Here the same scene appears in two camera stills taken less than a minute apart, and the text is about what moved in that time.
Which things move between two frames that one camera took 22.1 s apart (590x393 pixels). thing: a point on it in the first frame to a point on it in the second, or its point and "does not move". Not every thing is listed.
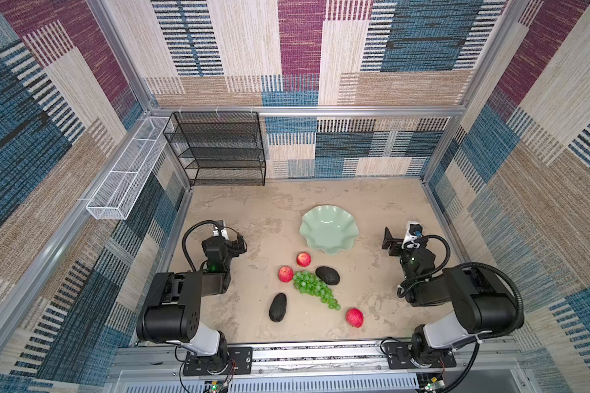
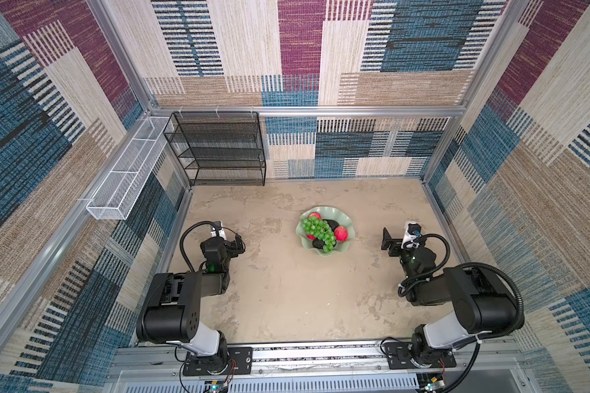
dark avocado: x=328 y=275 to x=333 y=223
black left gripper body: x=231 y=251 does not move
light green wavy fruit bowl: x=329 y=228 does not move
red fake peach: x=285 y=273 to x=341 y=233
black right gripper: x=396 y=243 does not move
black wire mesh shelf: x=219 y=148 does not move
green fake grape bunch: x=306 y=282 to x=320 y=230
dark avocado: x=278 y=307 to x=318 y=243
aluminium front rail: x=498 y=366 does not move
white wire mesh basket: x=119 y=191 does not move
